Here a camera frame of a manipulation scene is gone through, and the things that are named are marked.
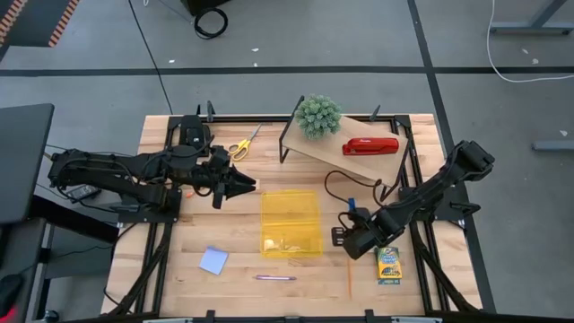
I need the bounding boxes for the blue sticky note pad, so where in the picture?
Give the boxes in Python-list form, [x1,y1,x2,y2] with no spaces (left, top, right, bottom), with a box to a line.
[198,245,230,276]

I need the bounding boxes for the yellow-handled scissors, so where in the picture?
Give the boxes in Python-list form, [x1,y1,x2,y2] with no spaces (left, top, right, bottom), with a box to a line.
[227,123,264,162]

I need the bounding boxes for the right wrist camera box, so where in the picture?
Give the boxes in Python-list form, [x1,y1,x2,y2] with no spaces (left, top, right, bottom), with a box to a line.
[348,206,372,224]

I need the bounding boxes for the coiled black floor cable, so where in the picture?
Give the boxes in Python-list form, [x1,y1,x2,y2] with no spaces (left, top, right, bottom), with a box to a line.
[193,7,229,40]

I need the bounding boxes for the grey metal desk foot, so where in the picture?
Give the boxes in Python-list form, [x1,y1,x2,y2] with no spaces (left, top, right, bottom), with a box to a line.
[532,140,574,152]
[489,0,574,36]

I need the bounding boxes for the yellow transparent pencil case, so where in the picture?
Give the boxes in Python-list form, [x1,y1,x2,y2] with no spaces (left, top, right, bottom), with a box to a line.
[260,189,324,259]

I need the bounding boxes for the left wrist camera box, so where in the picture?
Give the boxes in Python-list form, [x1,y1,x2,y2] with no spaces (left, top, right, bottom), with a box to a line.
[208,144,231,170]

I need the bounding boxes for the green crayon box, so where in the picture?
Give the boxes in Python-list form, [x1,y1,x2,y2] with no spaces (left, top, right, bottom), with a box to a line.
[374,245,404,286]

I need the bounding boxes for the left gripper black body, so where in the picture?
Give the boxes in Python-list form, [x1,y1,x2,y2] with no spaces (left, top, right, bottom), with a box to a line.
[199,166,233,210]

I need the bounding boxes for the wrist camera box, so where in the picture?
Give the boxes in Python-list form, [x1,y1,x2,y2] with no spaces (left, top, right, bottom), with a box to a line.
[348,206,372,224]
[208,144,231,170]

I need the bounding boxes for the white floor cable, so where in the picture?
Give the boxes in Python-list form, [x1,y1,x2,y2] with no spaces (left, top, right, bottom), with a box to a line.
[485,0,574,84]

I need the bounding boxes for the black equipment box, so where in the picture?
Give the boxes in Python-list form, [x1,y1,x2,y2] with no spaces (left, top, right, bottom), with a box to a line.
[181,0,232,15]

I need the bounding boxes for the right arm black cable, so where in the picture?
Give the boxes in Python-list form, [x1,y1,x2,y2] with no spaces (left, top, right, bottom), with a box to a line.
[323,170,385,213]

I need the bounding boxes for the black computer mouse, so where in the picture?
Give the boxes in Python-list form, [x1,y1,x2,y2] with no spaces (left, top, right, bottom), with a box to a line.
[0,273,24,311]

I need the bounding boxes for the wooden shelf with black legs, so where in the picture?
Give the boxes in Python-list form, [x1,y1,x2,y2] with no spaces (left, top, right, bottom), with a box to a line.
[277,94,412,203]

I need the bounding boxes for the red stapler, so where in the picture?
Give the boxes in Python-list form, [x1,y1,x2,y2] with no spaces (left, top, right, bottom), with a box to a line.
[342,136,400,157]

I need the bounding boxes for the black metal table frame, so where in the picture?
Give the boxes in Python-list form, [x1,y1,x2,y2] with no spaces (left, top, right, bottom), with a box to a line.
[102,111,499,323]

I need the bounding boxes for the black power adapter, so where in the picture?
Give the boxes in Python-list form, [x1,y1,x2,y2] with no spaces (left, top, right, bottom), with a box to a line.
[65,183,102,202]

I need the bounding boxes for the black mount block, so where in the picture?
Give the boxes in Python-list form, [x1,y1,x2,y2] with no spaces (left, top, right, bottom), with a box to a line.
[178,114,212,149]

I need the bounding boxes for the black desk top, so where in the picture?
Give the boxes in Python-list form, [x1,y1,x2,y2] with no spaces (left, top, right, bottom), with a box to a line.
[0,102,56,225]

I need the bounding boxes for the black mat with orange stripes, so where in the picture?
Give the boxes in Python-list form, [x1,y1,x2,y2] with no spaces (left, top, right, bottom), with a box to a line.
[0,0,82,48]

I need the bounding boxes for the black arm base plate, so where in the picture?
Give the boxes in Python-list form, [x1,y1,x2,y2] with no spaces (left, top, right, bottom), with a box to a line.
[398,183,482,223]
[117,188,183,224]

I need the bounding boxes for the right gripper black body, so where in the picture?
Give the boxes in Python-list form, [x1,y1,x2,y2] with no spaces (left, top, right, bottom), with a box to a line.
[344,218,385,262]

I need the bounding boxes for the small green potted plant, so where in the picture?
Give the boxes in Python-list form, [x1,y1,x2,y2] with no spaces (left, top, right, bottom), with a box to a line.
[293,93,344,140]

